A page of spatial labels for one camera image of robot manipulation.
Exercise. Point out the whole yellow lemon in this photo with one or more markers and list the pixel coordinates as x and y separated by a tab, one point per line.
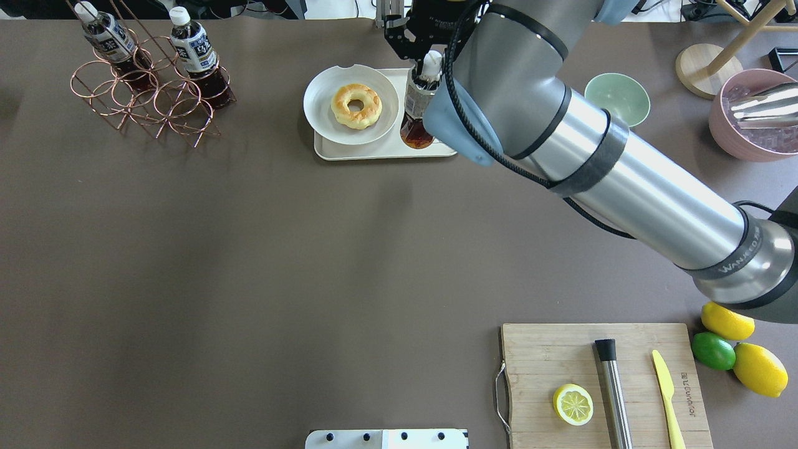
760	370

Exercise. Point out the bamboo cutting board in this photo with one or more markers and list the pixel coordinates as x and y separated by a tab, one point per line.
539	358

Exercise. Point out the half lemon slice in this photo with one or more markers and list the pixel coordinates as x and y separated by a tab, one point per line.
573	404

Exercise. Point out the tea bottle white cap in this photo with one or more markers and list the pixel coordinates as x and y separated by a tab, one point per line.
422	83

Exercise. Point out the yellow plastic knife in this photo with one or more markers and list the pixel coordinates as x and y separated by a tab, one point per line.
667	390

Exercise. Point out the copper wire bottle rack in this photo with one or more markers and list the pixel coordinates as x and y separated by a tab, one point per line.
175	106

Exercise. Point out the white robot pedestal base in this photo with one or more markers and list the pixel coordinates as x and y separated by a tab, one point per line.
389	438

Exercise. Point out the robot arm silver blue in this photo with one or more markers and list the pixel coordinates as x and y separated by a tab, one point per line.
501	101

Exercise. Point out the wooden mug tree stand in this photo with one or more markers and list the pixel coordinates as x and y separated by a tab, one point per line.
704	68

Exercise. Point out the green lime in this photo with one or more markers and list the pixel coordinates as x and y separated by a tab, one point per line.
713	351

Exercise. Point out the beige rabbit tray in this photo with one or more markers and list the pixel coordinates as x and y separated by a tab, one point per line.
389	146

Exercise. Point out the steel ice scoop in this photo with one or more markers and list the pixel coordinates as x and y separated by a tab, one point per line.
775	107

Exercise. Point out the aluminium frame post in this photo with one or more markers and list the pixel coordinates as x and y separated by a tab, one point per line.
389	14

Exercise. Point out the glazed ring donut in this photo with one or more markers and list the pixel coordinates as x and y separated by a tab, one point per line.
356	106

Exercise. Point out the green ceramic bowl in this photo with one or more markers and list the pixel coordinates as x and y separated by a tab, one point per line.
624	97

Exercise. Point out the white round plate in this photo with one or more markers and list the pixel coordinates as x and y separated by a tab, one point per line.
318	94

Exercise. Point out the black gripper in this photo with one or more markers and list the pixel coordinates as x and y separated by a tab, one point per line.
431	24

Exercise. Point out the steel muddler black tip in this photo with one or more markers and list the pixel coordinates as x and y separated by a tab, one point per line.
616	404

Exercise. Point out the pink ice bowl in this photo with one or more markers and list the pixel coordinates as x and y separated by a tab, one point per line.
768	145

